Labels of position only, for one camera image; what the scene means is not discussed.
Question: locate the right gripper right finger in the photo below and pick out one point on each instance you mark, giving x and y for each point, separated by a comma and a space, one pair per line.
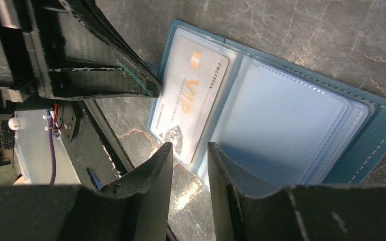
247, 208

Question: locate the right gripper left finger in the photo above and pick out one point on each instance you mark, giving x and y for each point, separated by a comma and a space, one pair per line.
135, 207

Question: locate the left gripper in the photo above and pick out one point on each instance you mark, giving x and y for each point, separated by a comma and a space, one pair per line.
65, 50

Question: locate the blue leather card holder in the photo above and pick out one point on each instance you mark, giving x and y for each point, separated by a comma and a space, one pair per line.
284, 123

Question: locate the white VIP credit card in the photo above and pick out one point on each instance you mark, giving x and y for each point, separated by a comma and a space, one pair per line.
192, 78

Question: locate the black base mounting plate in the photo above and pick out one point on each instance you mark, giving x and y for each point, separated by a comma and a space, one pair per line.
94, 150

